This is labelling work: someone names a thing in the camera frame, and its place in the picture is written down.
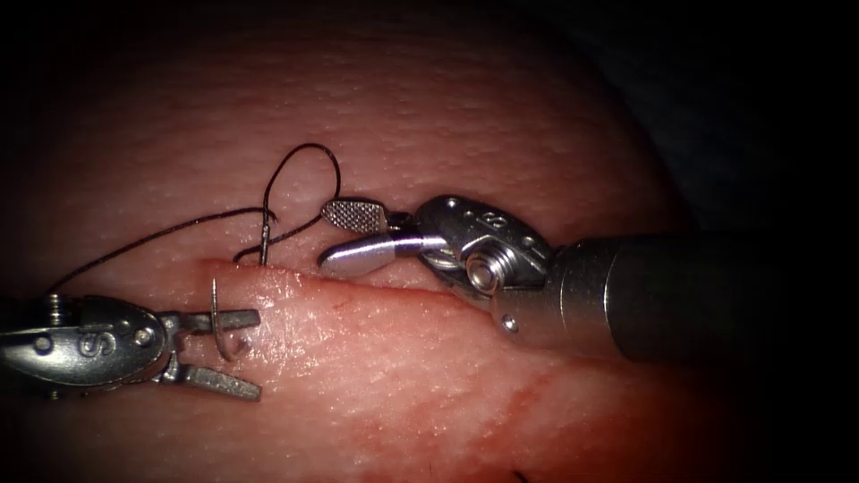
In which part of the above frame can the left arm needle driver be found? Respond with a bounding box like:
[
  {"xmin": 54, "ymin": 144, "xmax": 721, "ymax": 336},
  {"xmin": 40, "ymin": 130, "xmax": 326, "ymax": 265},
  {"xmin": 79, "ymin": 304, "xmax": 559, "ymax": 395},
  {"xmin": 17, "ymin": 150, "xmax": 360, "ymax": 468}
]
[{"xmin": 0, "ymin": 293, "xmax": 183, "ymax": 403}]

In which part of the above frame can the left arm needle driver jaw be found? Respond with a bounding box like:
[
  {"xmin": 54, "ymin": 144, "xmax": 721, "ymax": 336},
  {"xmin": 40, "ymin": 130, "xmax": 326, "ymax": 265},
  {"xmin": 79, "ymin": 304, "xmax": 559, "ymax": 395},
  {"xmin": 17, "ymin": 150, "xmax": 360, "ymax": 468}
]
[
  {"xmin": 159, "ymin": 364, "xmax": 264, "ymax": 403},
  {"xmin": 175, "ymin": 308, "xmax": 262, "ymax": 335}
]

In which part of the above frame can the right arm needle driver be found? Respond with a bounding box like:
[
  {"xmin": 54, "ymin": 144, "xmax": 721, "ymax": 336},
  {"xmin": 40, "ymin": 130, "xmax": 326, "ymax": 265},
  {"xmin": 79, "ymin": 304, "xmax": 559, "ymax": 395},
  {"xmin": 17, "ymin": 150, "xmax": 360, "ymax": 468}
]
[{"xmin": 412, "ymin": 194, "xmax": 557, "ymax": 312}]

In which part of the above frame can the right arm needle driver jaw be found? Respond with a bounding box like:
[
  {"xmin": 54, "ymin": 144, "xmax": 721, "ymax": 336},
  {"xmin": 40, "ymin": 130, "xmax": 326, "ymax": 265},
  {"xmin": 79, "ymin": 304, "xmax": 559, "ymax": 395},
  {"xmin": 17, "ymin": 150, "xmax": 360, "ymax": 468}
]
[
  {"xmin": 317, "ymin": 233, "xmax": 450, "ymax": 280},
  {"xmin": 320, "ymin": 198, "xmax": 412, "ymax": 235}
]

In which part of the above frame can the curved steel needle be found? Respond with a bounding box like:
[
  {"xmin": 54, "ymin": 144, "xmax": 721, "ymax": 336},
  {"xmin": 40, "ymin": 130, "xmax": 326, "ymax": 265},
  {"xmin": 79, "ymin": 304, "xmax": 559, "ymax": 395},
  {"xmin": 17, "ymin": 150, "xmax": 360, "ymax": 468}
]
[{"xmin": 208, "ymin": 208, "xmax": 278, "ymax": 364}]

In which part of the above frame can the black thread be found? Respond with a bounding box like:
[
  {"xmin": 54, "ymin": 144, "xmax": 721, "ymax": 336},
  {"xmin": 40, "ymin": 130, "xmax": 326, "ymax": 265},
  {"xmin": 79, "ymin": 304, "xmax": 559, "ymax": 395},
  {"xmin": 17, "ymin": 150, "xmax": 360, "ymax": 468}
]
[{"xmin": 45, "ymin": 141, "xmax": 343, "ymax": 298}]

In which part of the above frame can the tissue pad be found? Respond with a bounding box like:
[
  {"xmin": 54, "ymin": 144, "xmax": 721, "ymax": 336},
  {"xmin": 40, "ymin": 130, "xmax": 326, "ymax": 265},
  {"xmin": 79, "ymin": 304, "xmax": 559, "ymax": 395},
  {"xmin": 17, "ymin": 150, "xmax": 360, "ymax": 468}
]
[{"xmin": 0, "ymin": 20, "xmax": 746, "ymax": 483}]

